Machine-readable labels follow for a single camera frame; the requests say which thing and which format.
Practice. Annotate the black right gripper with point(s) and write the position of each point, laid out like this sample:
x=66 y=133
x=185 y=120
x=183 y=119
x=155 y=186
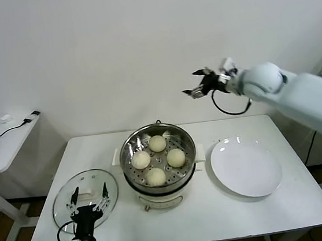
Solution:
x=215 y=82

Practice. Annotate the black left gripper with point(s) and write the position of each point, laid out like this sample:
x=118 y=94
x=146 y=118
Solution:
x=85 y=219

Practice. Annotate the white steamed baozi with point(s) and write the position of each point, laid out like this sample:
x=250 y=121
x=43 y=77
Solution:
x=157 y=143
x=141 y=160
x=176 y=157
x=155 y=177

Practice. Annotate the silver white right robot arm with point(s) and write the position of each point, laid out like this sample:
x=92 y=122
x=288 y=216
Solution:
x=291 y=94

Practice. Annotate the stainless steel steamer basket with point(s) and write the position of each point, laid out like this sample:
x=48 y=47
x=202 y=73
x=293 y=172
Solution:
x=129 y=150

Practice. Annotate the white electric cooker base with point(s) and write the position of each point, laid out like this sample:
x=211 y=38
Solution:
x=161 y=202

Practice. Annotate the white side desk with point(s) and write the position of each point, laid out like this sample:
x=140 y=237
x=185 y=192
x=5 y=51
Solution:
x=7 y=149

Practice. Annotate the white round plate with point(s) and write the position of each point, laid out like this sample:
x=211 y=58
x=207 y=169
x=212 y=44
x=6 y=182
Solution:
x=242 y=169

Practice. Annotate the black silver adapter dongle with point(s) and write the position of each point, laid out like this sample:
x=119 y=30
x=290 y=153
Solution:
x=32 y=116

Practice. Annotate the small white plastic object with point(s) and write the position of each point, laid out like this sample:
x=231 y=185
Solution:
x=6 y=118

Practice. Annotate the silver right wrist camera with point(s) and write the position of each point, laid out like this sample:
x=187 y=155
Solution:
x=228 y=62

